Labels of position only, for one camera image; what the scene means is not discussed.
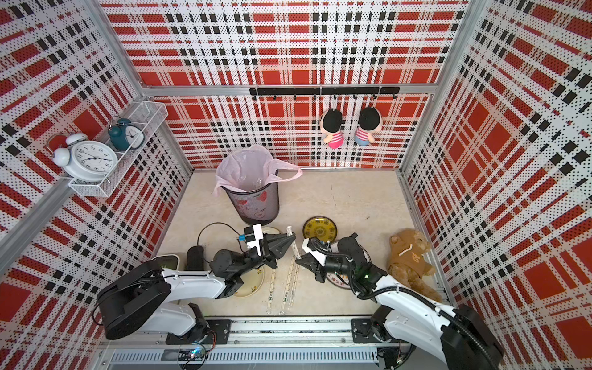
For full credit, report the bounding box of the white plate orange sunburst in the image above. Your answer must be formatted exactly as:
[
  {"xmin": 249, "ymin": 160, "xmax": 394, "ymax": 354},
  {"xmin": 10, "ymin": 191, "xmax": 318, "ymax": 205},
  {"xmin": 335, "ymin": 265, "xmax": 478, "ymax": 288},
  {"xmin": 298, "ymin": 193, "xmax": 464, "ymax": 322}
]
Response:
[{"xmin": 326, "ymin": 245, "xmax": 372, "ymax": 290}]

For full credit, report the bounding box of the doll with pink shirt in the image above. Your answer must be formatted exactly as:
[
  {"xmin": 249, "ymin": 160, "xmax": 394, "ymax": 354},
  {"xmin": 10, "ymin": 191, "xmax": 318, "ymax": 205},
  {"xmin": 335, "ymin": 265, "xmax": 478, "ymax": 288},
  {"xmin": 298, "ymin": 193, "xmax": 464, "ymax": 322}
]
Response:
[{"xmin": 320, "ymin": 108, "xmax": 344, "ymax": 150}]

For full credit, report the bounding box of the black mesh trash bin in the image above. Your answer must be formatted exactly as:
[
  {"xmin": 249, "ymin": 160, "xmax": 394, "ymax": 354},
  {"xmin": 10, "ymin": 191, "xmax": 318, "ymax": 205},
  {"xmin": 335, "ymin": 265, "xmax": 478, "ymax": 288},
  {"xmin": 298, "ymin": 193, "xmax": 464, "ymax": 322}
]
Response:
[{"xmin": 223, "ymin": 183, "xmax": 280, "ymax": 225}]

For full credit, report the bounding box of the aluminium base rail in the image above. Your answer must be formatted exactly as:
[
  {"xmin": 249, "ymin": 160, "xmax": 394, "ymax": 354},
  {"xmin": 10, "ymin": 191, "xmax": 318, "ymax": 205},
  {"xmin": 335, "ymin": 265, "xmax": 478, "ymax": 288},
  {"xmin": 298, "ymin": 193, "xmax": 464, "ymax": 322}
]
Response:
[{"xmin": 91, "ymin": 315, "xmax": 416, "ymax": 369}]

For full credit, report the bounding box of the cream plate with flowers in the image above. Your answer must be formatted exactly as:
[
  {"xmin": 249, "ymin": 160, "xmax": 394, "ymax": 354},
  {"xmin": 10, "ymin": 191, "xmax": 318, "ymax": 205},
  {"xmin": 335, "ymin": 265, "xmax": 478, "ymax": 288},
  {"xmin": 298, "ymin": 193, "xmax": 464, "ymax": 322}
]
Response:
[{"xmin": 234, "ymin": 267, "xmax": 265, "ymax": 298}]

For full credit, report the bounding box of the brown teddy bear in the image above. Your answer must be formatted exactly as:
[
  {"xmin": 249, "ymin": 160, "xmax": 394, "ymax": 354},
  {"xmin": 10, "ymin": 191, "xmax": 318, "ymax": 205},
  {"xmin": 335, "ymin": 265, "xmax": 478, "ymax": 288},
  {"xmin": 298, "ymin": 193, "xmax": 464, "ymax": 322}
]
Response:
[{"xmin": 387, "ymin": 229, "xmax": 442, "ymax": 303}]

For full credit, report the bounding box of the green circuit board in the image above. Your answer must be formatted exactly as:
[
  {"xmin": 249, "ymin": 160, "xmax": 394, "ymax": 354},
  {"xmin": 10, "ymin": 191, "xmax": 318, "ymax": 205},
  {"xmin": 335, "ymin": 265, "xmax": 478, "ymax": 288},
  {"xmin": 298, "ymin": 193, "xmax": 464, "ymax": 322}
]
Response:
[{"xmin": 178, "ymin": 348, "xmax": 207, "ymax": 362}]

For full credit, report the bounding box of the doll with striped blue shirt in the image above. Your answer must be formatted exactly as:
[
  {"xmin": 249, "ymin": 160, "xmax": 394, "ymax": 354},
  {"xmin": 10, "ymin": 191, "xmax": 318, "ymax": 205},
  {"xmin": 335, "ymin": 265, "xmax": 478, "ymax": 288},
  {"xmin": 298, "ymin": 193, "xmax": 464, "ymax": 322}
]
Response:
[{"xmin": 355, "ymin": 106, "xmax": 383, "ymax": 146}]

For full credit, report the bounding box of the yellow patterned plate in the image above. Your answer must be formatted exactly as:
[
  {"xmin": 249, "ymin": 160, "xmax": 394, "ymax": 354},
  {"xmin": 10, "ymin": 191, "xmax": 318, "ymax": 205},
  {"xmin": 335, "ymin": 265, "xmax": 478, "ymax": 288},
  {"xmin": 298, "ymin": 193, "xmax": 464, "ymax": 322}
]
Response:
[{"xmin": 302, "ymin": 216, "xmax": 338, "ymax": 243}]

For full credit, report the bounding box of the white alarm clock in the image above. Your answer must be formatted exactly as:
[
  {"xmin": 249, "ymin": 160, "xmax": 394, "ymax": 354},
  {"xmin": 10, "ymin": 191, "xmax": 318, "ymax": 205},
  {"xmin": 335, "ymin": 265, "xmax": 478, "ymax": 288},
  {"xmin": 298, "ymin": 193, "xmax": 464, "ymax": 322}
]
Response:
[{"xmin": 52, "ymin": 133, "xmax": 118, "ymax": 183}]

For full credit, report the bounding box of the pink plastic bin liner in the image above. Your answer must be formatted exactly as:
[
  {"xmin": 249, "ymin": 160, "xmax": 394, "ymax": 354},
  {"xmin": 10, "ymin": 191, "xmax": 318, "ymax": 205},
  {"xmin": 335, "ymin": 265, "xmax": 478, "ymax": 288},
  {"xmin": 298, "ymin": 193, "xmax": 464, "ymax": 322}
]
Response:
[{"xmin": 213, "ymin": 145, "xmax": 303, "ymax": 197}]

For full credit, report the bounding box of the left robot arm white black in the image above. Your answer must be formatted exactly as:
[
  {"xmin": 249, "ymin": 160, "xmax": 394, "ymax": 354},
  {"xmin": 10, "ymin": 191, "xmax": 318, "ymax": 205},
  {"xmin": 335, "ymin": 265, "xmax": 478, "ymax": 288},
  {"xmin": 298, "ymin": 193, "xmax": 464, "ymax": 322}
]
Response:
[{"xmin": 97, "ymin": 228, "xmax": 296, "ymax": 345}]

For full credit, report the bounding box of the teal alarm clock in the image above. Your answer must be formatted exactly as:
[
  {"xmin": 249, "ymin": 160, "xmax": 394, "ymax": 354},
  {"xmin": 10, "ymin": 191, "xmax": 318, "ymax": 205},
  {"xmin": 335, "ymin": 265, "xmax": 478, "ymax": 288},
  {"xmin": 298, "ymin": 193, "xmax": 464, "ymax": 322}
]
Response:
[{"xmin": 108, "ymin": 118, "xmax": 145, "ymax": 152}]

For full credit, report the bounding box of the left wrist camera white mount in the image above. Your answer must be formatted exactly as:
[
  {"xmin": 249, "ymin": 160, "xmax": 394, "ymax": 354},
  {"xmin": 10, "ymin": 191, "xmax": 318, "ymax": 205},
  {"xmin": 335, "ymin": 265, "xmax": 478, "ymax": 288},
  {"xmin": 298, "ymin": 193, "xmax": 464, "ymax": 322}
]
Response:
[{"xmin": 238, "ymin": 224, "xmax": 264, "ymax": 257}]

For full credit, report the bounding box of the black wall hook rail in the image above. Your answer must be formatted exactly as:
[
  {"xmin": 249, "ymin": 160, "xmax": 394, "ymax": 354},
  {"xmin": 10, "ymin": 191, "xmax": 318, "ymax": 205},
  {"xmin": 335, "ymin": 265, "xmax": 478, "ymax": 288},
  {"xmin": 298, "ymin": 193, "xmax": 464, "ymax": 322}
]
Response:
[{"xmin": 249, "ymin": 86, "xmax": 401, "ymax": 99}]

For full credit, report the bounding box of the white wire wall shelf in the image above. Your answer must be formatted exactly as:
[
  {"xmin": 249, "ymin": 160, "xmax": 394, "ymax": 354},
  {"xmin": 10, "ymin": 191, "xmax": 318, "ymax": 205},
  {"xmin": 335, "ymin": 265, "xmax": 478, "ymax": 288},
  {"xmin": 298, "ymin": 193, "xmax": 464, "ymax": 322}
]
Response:
[{"xmin": 52, "ymin": 101, "xmax": 168, "ymax": 197}]

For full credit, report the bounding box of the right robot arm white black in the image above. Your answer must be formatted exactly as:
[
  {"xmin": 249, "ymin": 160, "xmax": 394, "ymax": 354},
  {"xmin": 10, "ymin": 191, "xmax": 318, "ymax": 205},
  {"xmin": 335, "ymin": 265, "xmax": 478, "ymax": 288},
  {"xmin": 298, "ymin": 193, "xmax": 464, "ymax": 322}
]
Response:
[{"xmin": 296, "ymin": 234, "xmax": 504, "ymax": 369}]

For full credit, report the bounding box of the cream plate with black mark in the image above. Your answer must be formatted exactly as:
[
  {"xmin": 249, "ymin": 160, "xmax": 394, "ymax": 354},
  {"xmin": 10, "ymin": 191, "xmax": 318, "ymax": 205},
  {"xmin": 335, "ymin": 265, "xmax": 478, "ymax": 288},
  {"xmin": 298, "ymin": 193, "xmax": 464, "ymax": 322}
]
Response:
[{"xmin": 262, "ymin": 226, "xmax": 282, "ymax": 235}]

